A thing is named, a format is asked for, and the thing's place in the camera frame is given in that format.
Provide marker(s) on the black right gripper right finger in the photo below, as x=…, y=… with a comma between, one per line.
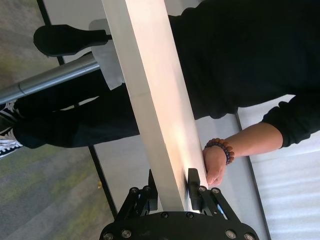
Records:
x=195, y=192

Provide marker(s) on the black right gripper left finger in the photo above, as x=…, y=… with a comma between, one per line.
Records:
x=140, y=202

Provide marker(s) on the white table top board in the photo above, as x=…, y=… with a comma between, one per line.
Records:
x=155, y=75

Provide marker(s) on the person left forearm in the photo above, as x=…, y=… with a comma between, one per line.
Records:
x=255, y=142

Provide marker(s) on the person left hand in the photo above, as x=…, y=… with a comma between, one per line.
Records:
x=215, y=165

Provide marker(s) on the small yellow floor scrap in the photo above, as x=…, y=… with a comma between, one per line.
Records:
x=99, y=184

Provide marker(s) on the black framed whiteboard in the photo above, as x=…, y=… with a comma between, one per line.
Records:
x=295, y=195

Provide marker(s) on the black trousers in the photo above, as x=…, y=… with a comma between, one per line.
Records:
x=75, y=125

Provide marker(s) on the white under-table mounting plate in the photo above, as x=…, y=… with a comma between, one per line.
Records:
x=110, y=70

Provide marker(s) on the person in black shirt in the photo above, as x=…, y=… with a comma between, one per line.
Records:
x=237, y=62

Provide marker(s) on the black white patterned sneaker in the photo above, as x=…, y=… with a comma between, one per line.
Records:
x=7, y=110
x=7, y=145

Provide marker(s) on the grey metal table leg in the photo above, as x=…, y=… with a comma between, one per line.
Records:
x=50, y=77

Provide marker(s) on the black wall baseboard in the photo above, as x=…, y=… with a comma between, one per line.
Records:
x=106, y=185

